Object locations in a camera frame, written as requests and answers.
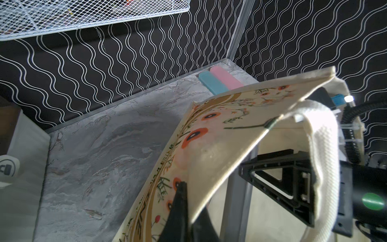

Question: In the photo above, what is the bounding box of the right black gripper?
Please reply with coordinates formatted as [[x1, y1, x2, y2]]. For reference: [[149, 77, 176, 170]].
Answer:
[[238, 149, 387, 238]]

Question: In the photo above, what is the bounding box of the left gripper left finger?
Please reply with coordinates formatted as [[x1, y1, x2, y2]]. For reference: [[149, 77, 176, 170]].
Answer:
[[158, 181, 188, 242]]

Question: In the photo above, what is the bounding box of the grey pencil case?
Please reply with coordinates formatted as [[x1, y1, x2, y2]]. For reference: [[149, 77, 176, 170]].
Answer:
[[219, 145, 259, 242]]

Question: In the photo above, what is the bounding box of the pink pencil case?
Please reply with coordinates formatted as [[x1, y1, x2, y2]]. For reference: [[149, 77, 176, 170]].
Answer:
[[210, 66, 244, 90]]

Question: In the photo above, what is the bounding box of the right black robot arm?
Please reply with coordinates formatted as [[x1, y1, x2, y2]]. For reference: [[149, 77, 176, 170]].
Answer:
[[238, 100, 387, 242]]

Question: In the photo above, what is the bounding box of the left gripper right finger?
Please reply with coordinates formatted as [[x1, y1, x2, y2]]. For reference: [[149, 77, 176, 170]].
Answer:
[[190, 207, 220, 242]]

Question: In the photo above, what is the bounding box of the cream canvas tote bag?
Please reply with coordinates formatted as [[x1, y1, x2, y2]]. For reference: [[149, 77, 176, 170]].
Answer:
[[114, 67, 350, 242]]

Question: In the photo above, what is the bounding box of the white wire mesh basket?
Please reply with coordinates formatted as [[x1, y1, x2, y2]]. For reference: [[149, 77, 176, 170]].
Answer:
[[1, 0, 190, 41]]

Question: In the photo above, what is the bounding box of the brown lidded storage box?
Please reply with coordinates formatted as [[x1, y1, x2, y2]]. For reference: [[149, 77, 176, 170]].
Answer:
[[1, 98, 50, 242]]

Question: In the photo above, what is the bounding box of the teal translucent pencil case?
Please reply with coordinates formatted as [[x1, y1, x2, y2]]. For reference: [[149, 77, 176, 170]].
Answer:
[[198, 71, 229, 95]]

